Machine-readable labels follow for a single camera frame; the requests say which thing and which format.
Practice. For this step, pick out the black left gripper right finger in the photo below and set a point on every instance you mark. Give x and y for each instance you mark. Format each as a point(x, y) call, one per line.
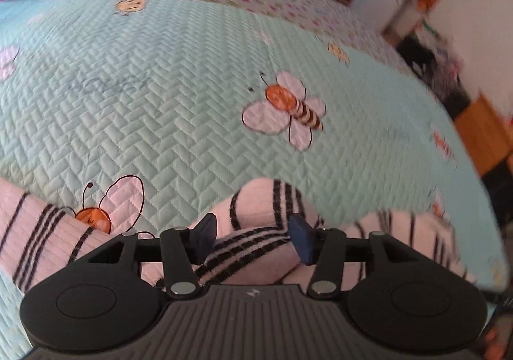
point(325, 249)

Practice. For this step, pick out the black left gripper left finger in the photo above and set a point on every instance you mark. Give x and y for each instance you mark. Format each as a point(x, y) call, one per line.
point(183, 248)

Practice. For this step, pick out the white black striped sweater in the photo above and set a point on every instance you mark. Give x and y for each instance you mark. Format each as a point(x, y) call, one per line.
point(252, 243)

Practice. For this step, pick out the mint green quilted bedspread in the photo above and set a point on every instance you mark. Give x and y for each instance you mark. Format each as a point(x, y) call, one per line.
point(196, 98)

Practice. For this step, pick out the orange wooden furniture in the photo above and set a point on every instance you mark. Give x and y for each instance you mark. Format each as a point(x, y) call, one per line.
point(486, 135)

